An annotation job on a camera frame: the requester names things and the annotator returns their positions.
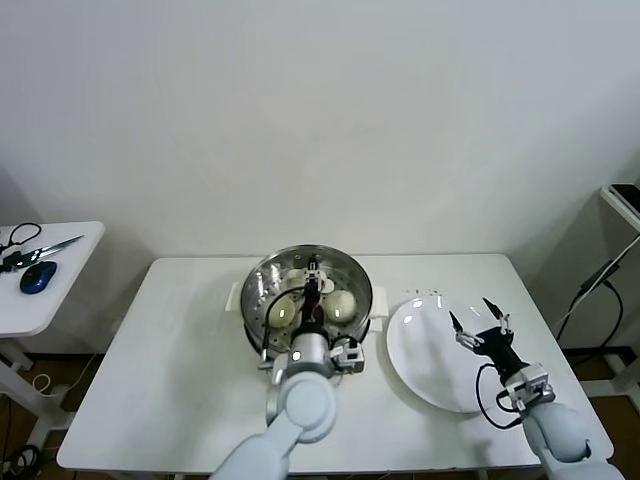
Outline black sleeved left gripper cable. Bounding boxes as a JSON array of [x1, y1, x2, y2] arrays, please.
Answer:
[[258, 291, 307, 362]]

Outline black handled scissors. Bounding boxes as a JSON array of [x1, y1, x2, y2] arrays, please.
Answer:
[[2, 222, 85, 259]]

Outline black floor cable bundle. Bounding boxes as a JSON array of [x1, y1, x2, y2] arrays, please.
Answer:
[[0, 443, 42, 480]]

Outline blue computer mouse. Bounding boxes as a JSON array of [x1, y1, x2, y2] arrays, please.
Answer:
[[19, 261, 58, 295]]

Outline black looping cable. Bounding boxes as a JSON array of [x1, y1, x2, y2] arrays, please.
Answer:
[[554, 282, 626, 352]]

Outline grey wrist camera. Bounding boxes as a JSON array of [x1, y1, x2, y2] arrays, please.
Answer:
[[502, 362, 556, 410], [327, 338, 366, 375]]

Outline white round plate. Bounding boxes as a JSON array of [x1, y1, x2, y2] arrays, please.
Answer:
[[385, 297, 506, 414]]

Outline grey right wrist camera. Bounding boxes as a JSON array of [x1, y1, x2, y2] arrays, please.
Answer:
[[502, 362, 556, 410]]

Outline stainless steel steamer tray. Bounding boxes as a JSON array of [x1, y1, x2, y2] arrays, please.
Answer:
[[227, 243, 389, 354]]

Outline white hanging cable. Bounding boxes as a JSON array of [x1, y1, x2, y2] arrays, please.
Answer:
[[564, 243, 640, 321]]

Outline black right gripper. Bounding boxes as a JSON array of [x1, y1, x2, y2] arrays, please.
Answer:
[[449, 297, 525, 376]]

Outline white coiled floor cable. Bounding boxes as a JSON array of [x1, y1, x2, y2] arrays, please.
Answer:
[[30, 352, 101, 402]]

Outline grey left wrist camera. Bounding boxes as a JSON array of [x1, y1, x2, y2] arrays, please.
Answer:
[[327, 338, 366, 375]]

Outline black power adapter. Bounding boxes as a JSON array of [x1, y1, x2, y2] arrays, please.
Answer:
[[579, 260, 621, 296]]

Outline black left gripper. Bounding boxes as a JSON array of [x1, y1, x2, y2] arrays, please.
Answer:
[[298, 269, 327, 335]]

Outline white metal rack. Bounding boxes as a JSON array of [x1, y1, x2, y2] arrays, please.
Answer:
[[564, 183, 640, 399]]

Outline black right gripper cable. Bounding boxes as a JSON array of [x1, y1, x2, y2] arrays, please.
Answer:
[[476, 363, 524, 431]]

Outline black device on rack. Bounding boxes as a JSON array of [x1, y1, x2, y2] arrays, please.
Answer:
[[610, 183, 640, 210]]

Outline white side table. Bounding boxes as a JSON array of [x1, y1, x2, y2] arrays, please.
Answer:
[[0, 221, 106, 436]]

